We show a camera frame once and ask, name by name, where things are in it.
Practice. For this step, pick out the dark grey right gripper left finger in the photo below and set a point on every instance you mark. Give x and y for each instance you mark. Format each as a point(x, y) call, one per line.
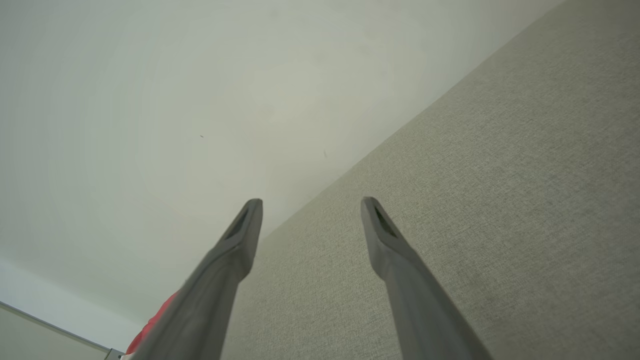
point(220, 280)

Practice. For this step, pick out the red basketball jersey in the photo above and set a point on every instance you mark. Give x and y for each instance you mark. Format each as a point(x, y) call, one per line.
point(150, 327)

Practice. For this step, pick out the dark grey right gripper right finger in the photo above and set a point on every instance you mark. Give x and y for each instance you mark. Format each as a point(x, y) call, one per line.
point(415, 300)

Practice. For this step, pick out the white skirting board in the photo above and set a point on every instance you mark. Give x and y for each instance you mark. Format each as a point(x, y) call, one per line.
point(50, 305)

